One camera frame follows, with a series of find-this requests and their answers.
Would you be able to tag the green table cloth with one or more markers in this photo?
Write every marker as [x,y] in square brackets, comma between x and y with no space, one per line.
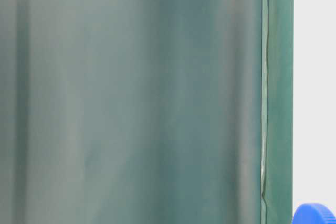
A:
[146,111]

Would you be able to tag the large blue gear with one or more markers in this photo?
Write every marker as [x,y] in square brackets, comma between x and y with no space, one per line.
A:
[313,213]

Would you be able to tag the white rectangular board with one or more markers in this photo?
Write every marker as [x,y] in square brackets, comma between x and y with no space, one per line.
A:
[314,103]

